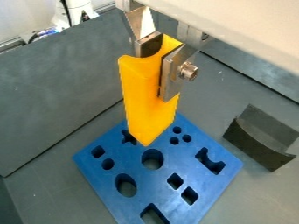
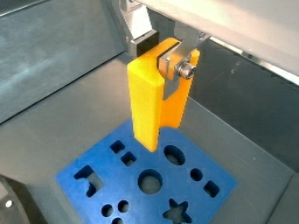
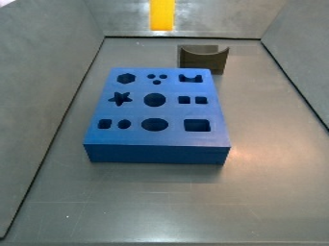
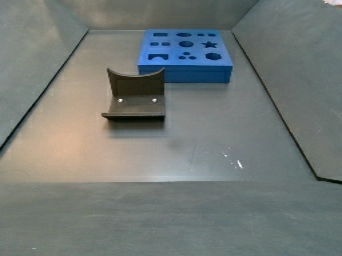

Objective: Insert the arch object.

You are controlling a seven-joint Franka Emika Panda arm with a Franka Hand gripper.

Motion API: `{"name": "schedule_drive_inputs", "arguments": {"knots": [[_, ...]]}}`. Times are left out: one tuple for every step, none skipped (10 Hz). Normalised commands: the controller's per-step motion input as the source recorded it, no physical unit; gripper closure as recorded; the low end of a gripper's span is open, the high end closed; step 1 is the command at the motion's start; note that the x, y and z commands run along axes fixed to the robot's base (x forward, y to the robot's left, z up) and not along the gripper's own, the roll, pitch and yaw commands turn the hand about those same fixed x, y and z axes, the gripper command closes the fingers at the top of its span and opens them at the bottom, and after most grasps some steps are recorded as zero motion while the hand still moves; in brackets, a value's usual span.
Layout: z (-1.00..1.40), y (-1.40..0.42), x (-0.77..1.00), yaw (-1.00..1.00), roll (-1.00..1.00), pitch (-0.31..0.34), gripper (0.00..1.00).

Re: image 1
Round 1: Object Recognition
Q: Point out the dark grey table mat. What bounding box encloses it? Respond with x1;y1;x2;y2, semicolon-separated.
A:
0;10;131;177

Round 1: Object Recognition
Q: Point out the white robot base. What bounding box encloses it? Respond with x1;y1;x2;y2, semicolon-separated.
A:
51;0;99;32

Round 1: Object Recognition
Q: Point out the black curved holder block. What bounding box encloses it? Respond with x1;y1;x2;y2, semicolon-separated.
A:
223;104;299;172

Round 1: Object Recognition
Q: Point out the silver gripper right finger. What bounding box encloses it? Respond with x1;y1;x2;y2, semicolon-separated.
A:
158;22;213;102

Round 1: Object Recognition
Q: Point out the blue shape sorter board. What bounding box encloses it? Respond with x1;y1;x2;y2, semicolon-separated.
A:
74;115;243;224

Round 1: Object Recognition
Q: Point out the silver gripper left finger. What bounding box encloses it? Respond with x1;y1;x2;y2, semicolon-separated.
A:
115;0;164;58

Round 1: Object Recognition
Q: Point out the yellow arch block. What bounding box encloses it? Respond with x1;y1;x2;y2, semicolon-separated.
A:
118;35;182;146

